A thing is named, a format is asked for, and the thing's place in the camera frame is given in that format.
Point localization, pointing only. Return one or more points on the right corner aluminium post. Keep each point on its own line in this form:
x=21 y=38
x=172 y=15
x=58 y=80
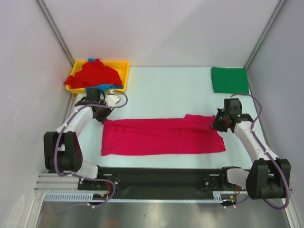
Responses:
x=271 y=21

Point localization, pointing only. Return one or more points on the slotted cable duct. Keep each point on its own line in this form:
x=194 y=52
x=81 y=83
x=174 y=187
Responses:
x=101 y=197

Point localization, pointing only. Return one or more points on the aluminium frame rail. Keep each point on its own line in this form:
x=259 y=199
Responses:
x=149 y=184

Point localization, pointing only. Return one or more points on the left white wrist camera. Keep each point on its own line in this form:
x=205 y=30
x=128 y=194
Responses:
x=112 y=99

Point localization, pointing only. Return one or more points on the magenta t shirt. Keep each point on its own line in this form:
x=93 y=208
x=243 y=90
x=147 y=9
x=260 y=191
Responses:
x=191 y=134

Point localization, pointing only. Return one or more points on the blue t shirt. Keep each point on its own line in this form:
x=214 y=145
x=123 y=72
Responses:
x=107 y=86

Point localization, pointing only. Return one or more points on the left corner aluminium post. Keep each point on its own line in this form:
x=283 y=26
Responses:
x=54 y=29

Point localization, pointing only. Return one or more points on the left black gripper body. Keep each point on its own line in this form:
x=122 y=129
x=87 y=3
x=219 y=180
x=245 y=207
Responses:
x=103 y=112

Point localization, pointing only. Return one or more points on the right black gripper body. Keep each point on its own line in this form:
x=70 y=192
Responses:
x=219 y=123

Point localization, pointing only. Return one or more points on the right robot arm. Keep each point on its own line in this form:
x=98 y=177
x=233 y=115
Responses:
x=268 y=177

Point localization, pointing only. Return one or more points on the red t shirt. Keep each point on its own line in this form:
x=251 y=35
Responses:
x=76 y=79

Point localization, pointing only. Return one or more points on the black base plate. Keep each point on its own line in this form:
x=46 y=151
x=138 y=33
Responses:
x=185 y=175

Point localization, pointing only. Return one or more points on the corner aluminium post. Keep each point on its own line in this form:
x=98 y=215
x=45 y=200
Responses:
x=54 y=29
x=271 y=21

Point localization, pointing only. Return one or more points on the yellow plastic bin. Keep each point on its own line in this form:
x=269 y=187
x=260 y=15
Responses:
x=122 y=67

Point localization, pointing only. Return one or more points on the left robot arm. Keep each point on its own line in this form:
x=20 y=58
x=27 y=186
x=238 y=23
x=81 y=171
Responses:
x=62 y=151

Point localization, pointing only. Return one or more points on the folded green t shirt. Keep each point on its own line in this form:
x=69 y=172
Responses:
x=229 y=80

